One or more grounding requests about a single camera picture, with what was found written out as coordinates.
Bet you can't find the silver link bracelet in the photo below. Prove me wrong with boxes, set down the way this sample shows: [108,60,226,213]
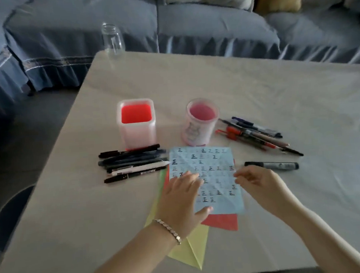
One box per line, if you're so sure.
[153,217,183,247]

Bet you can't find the black marker pen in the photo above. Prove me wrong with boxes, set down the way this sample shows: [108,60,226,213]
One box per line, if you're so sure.
[98,149,130,159]

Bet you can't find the person's left hand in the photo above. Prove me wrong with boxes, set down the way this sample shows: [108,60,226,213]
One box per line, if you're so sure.
[153,169,215,240]

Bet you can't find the green paper sheet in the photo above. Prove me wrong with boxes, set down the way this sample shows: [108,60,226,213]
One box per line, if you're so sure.
[151,169,172,205]

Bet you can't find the black marker with barcode label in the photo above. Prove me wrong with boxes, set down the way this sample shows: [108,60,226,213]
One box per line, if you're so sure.
[106,165,134,174]

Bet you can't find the thick black grey marker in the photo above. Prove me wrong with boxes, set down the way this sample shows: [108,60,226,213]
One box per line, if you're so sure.
[244,158,300,174]

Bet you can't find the white pen with black label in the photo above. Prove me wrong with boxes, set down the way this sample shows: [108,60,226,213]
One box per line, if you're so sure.
[109,161,171,177]

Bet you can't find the long grey pen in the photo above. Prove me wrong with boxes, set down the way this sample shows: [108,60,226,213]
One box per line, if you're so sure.
[105,156,169,171]

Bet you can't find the round pink pen holder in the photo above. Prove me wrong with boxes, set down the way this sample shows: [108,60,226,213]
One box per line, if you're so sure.
[179,97,222,148]

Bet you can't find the thin black fineliner pen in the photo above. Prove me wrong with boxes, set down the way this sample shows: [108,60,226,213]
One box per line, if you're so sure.
[103,165,168,184]

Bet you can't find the blue paper with writing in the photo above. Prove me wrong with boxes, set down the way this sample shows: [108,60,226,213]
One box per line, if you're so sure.
[167,142,246,219]

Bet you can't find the yellow paper sheet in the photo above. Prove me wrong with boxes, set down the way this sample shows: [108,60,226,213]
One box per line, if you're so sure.
[141,182,213,273]

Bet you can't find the blue covered sofa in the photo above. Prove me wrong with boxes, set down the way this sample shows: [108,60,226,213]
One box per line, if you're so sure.
[0,0,360,142]

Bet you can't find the square white red pen holder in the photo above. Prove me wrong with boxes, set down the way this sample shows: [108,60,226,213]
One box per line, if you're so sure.
[115,97,159,151]

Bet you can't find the clear glass jar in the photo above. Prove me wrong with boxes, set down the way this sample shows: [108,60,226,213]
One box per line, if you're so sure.
[100,21,126,56]

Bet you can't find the red paper sheet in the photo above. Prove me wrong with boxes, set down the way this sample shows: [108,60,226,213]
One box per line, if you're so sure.
[162,158,241,236]

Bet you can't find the person's right forearm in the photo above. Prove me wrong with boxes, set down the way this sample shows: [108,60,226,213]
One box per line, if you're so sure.
[283,202,360,273]

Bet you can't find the person's left forearm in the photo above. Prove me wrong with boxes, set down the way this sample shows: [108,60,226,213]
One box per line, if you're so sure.
[63,224,182,273]

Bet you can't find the person's right hand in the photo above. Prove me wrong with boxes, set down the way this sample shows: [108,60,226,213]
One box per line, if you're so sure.
[233,162,306,227]

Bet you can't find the pile of assorted pens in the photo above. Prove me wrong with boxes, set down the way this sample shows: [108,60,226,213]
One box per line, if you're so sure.
[214,111,304,163]

